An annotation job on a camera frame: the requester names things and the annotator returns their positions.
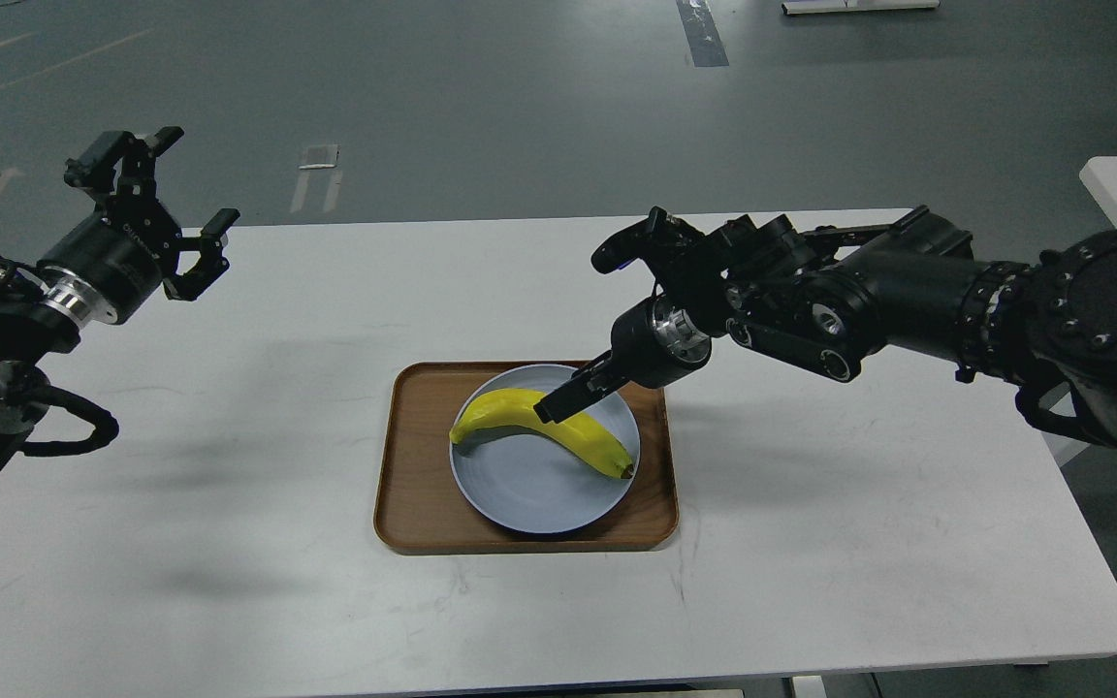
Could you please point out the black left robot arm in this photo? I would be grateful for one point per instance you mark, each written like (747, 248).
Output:
(37, 318)

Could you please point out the brown wooden tray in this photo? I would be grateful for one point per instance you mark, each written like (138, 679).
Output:
(420, 511)

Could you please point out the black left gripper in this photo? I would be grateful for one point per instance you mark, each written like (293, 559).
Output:
(125, 259)

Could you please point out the light blue plate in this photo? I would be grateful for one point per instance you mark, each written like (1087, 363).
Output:
(529, 484)

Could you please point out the yellow banana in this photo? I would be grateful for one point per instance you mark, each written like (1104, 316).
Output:
(581, 435)

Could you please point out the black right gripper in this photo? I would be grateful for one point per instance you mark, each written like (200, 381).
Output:
(653, 344)

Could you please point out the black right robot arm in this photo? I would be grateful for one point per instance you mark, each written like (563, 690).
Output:
(826, 299)

